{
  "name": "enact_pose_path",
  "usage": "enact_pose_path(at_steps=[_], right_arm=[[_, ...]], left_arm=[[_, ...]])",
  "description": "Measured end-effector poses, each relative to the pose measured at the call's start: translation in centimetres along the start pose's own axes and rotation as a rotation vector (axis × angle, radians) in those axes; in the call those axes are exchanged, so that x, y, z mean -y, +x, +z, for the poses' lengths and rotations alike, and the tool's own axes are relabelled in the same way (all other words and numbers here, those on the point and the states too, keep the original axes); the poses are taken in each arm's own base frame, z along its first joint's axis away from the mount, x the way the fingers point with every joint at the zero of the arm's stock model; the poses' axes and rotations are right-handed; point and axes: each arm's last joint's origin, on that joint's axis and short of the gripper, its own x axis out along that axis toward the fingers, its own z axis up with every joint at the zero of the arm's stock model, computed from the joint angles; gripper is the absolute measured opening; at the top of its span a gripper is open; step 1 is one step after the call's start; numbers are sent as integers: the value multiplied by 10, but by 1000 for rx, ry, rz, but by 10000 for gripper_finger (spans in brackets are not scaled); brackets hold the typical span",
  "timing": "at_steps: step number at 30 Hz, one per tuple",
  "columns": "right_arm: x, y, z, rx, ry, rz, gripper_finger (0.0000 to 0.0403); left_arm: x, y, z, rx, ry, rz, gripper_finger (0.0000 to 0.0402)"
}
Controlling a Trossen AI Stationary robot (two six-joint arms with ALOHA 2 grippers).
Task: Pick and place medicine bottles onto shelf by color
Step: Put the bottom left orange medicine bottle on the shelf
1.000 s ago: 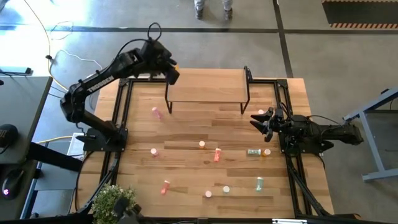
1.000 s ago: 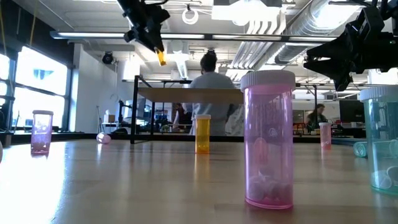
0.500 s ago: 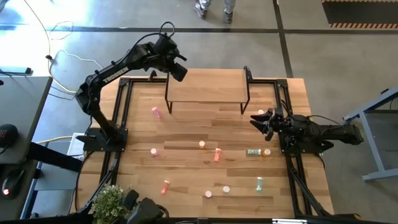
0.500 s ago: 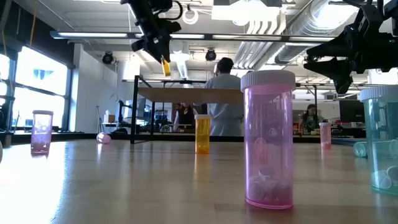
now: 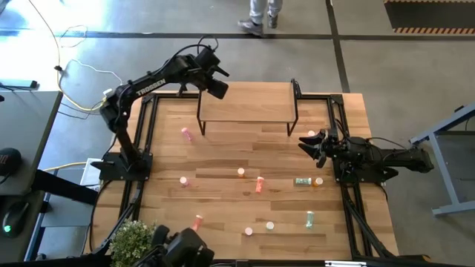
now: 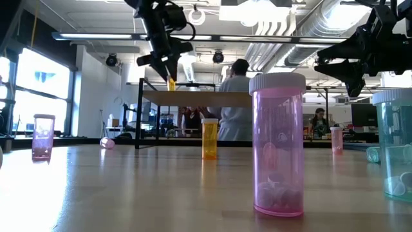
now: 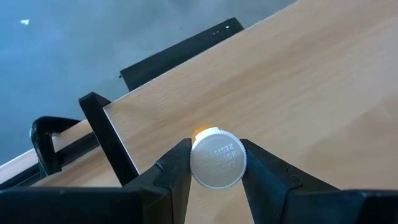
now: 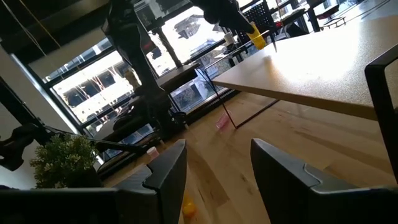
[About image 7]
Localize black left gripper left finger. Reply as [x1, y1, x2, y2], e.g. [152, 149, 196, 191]
[123, 138, 193, 224]

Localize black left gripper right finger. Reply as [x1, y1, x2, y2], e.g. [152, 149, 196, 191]
[240, 138, 340, 224]

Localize orange medicine bottle white cap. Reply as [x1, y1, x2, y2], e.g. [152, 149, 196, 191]
[189, 124, 248, 190]

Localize black c-clamp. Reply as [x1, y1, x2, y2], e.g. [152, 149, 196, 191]
[29, 116, 81, 177]

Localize wooden shelf black metal frame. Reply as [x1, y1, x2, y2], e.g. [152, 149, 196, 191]
[78, 0, 398, 224]

